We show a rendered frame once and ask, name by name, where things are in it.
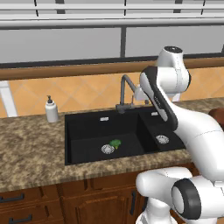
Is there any grey sink tap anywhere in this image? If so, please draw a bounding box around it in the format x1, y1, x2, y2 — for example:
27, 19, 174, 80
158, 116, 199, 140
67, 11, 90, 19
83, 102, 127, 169
115, 73, 138, 115

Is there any brown bowl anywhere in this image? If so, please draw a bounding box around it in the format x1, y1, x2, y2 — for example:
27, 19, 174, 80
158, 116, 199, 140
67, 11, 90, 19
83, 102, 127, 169
208, 107, 224, 131

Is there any black drawer handle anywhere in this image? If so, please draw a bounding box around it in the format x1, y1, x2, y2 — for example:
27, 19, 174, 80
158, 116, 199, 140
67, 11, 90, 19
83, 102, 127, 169
0, 192, 26, 205
7, 213, 34, 224

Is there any green broccoli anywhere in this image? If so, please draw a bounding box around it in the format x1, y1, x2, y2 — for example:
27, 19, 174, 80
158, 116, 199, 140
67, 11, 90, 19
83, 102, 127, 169
109, 138, 123, 151

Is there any grey window with dark frame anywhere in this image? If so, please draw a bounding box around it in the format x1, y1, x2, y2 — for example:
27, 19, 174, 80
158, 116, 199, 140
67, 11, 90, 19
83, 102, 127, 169
0, 0, 224, 68

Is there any white slanted post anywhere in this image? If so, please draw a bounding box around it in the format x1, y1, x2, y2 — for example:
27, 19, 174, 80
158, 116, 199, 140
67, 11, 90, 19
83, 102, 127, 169
0, 80, 18, 118

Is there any wooden window sill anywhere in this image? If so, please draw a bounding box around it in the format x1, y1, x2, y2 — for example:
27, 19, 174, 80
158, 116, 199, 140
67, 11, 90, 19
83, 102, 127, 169
0, 56, 224, 81

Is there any wooden drawer front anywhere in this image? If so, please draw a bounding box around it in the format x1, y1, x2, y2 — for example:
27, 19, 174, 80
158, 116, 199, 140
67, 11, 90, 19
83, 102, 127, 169
0, 200, 64, 224
0, 185, 61, 206

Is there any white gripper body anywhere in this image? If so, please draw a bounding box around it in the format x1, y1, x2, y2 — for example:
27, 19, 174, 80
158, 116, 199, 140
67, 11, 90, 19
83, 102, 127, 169
133, 84, 151, 102

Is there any wooden panel under sink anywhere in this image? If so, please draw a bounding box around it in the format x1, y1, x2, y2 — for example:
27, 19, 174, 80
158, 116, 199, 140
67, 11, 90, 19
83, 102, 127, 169
56, 171, 142, 193

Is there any wooden cupboard door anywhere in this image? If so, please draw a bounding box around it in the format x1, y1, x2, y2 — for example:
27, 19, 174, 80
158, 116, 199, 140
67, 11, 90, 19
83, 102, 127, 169
59, 186, 147, 224

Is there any black double sink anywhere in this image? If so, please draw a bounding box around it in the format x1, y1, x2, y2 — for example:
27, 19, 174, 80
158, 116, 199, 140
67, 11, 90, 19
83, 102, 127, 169
64, 105, 188, 166

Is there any white soap dispenser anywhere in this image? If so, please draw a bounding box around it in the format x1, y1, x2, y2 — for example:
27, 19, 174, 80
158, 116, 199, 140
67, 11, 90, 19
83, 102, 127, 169
45, 94, 60, 123

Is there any black cupboard door handle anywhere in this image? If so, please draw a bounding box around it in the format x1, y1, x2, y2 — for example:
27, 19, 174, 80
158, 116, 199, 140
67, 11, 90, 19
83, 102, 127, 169
129, 189, 137, 217

